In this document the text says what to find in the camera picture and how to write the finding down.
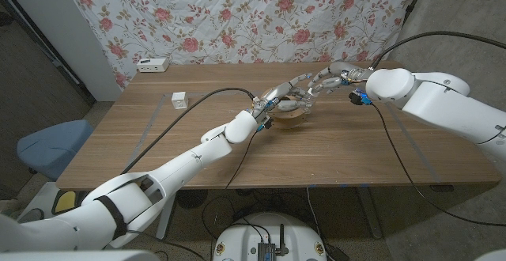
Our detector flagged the cardboard filament reel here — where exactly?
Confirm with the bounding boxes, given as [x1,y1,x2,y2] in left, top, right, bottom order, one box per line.
[264,89,310,130]

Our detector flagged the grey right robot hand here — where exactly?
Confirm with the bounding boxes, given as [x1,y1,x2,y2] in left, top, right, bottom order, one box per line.
[307,61,376,96]

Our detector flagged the black antenna box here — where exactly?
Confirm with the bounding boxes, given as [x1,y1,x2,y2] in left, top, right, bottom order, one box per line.
[257,224,289,261]

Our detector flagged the white table leg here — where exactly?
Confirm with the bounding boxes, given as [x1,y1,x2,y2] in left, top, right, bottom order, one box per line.
[155,195,178,242]

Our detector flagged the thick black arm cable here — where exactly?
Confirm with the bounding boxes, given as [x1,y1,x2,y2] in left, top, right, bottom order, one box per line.
[120,87,256,175]
[370,30,506,70]

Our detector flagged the grey table leg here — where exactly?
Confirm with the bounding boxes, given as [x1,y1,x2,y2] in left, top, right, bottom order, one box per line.
[357,187,383,240]

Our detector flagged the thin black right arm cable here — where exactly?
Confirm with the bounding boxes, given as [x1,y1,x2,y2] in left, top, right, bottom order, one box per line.
[369,103,506,228]

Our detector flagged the small white cube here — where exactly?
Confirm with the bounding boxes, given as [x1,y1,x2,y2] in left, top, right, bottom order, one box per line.
[171,91,190,111]

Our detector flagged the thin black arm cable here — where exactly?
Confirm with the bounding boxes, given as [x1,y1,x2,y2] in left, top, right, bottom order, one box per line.
[369,103,506,228]
[207,130,259,261]

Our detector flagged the white power strip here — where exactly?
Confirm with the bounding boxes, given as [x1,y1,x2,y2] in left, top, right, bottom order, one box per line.
[136,57,170,74]

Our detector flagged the floral backdrop cloth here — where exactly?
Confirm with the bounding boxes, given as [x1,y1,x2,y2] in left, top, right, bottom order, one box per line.
[62,0,422,90]

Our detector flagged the white floor mat yellow shapes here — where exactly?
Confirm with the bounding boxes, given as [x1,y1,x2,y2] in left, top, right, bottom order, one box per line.
[26,181,90,222]

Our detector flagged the white robot torso base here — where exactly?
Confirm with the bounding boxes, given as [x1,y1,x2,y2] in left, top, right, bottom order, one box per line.
[212,212,328,261]

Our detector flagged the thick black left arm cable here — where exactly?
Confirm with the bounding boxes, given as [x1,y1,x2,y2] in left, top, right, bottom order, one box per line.
[120,87,256,175]

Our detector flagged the white wall panel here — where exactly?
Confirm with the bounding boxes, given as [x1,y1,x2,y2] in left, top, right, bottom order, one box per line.
[0,0,123,103]

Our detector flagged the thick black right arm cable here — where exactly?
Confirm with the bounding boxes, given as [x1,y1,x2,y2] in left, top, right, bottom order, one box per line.
[370,30,506,70]

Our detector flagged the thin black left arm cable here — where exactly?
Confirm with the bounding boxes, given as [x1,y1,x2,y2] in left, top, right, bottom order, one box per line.
[207,130,259,261]

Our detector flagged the grey sneaker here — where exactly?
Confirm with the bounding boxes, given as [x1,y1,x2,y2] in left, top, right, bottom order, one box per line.
[17,208,45,225]

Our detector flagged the grey tape outline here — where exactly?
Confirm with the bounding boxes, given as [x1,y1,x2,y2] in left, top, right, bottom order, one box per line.
[117,86,442,187]

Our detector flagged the blue stool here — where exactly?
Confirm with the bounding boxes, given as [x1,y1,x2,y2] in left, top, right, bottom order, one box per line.
[16,119,94,182]

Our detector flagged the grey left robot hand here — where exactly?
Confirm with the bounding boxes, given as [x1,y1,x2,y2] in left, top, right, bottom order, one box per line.
[251,72,317,120]

